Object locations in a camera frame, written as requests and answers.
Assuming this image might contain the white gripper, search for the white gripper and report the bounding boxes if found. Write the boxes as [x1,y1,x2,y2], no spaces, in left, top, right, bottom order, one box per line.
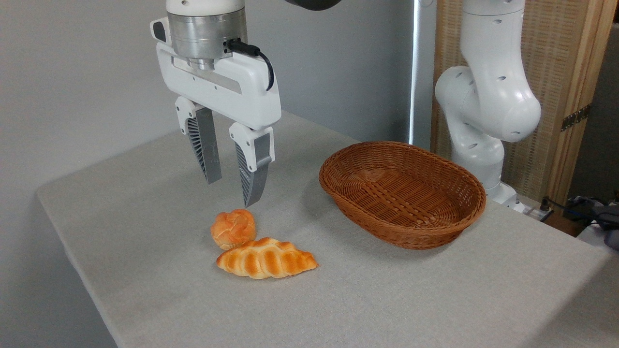
[150,18,282,208]

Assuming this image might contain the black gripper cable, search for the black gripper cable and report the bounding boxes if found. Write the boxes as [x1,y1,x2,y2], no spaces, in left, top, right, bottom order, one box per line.
[224,38,276,92]

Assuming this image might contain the grey blue bag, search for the grey blue bag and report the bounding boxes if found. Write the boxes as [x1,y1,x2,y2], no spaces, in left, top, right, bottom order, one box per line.
[563,195,619,251]

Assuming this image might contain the dark metal screen hinge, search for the dark metal screen hinge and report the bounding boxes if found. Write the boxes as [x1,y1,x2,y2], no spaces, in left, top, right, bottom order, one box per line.
[561,103,592,132]

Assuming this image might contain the black floor cable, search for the black floor cable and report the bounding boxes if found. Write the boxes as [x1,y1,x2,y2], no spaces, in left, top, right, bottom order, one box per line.
[540,195,619,229]

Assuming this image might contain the round knotted bread roll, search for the round knotted bread roll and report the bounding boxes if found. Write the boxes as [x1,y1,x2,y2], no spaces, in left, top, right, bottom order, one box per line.
[210,209,257,250]

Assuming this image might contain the white power strip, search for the white power strip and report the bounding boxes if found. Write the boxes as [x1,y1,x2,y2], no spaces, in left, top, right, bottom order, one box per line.
[523,204,555,223]

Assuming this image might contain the grey tablecloth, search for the grey tablecloth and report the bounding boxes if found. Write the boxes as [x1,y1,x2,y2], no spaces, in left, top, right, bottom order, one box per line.
[36,101,619,348]

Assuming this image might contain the long braided bread loaf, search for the long braided bread loaf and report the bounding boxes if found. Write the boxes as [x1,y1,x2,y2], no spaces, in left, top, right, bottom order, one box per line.
[216,237,318,280]

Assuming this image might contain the brown wicker basket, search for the brown wicker basket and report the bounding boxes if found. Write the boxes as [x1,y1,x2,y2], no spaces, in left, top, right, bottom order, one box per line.
[319,141,487,250]

